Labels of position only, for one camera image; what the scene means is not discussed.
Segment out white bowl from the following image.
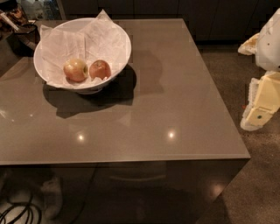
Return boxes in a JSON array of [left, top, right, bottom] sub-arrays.
[[32, 17, 133, 95]]

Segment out yellowish apple on left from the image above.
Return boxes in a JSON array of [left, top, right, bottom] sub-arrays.
[[63, 59, 88, 82]]

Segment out white paper liner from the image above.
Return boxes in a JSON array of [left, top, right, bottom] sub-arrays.
[[38, 9, 128, 89]]

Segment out dark cabinet front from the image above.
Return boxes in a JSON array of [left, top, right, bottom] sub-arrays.
[[58, 0, 280, 42]]

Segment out dark bag with strap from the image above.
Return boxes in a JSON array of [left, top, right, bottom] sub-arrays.
[[0, 0, 40, 57]]

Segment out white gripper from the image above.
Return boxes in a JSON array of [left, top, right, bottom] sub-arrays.
[[238, 8, 280, 131]]

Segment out red apple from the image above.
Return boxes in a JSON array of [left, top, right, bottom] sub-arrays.
[[89, 59, 111, 80]]

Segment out black cables on floor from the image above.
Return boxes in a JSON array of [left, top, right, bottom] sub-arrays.
[[0, 186, 43, 224]]

